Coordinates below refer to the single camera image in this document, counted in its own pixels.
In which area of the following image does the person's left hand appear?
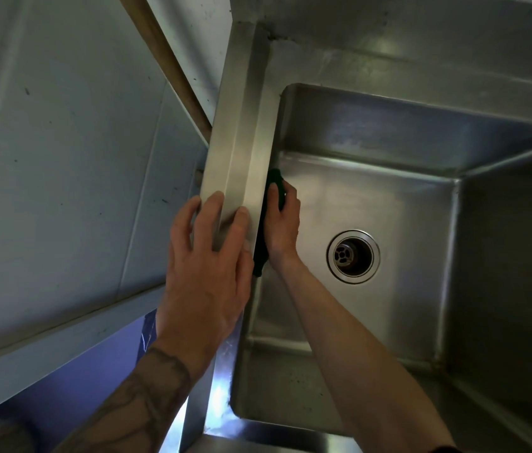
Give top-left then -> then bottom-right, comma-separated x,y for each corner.
154,191 -> 255,379

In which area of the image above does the person's right hand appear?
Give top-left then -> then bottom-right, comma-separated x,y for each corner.
263,180 -> 303,275

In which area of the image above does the green scouring cloth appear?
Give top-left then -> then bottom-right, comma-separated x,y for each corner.
252,168 -> 288,278

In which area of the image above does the stainless steel sink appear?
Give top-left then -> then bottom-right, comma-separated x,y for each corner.
178,18 -> 532,453

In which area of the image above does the person's right forearm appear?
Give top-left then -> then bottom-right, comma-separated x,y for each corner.
277,252 -> 458,453

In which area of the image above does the basin drain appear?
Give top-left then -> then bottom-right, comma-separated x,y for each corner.
326,229 -> 382,285

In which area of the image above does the brown wooden pole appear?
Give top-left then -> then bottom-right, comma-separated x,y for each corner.
117,0 -> 214,143

